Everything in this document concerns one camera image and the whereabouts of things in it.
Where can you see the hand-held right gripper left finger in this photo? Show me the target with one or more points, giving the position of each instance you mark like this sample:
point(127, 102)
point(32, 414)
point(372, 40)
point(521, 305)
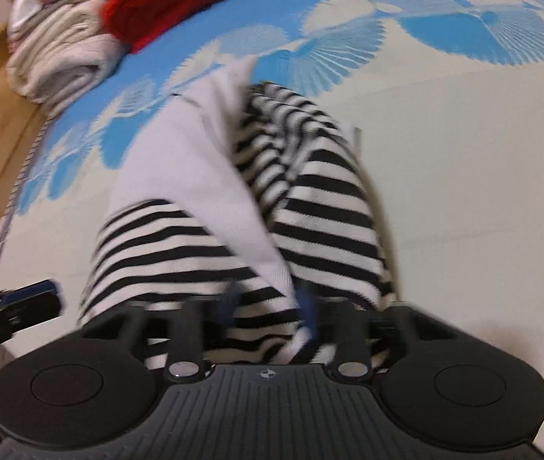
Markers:
point(228, 304)

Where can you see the black white striped garment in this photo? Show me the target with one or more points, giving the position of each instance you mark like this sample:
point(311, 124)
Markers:
point(204, 201)

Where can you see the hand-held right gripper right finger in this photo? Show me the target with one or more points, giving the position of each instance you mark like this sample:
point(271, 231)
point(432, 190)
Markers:
point(306, 307)

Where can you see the white folded cloth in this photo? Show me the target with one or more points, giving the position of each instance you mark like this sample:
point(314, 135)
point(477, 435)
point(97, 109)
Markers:
point(61, 67)

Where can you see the blue cream leaf-print bedsheet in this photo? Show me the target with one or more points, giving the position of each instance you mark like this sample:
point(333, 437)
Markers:
point(444, 177)

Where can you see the red knitted cloth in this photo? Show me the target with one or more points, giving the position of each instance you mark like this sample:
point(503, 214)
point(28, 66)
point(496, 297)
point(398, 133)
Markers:
point(190, 0)

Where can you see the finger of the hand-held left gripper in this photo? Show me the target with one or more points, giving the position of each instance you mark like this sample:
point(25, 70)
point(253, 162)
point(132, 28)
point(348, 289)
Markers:
point(22, 310)
point(27, 290)

